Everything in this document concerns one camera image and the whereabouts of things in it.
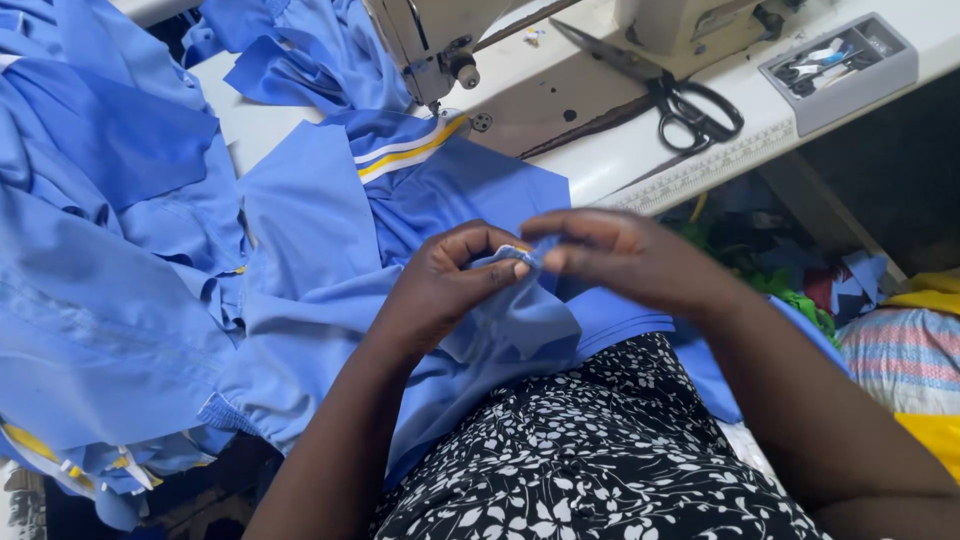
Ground person's left hand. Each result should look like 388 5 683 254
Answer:
378 219 535 357

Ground person's right hand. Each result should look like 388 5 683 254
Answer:
519 208 740 320

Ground blue garment with striped trim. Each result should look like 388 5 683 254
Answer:
198 108 852 489

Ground white measuring tape strip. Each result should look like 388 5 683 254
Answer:
596 117 798 217

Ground heap of fabric scraps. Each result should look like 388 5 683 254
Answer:
660 172 901 339

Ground black white floral dress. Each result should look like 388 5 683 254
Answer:
367 332 834 540

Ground cream sewing machine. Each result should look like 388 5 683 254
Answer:
360 0 789 110

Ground grey tray with bobbins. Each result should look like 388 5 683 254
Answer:
758 12 920 138

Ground blue fabric pieces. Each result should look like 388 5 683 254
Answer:
180 0 414 117

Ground striped woven sack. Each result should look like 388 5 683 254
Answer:
834 306 960 417

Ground yellow fabric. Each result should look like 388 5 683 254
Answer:
881 270 960 481

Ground pile of blue garments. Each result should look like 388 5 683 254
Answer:
0 0 252 530

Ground black handled scissors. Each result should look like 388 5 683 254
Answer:
549 18 746 156

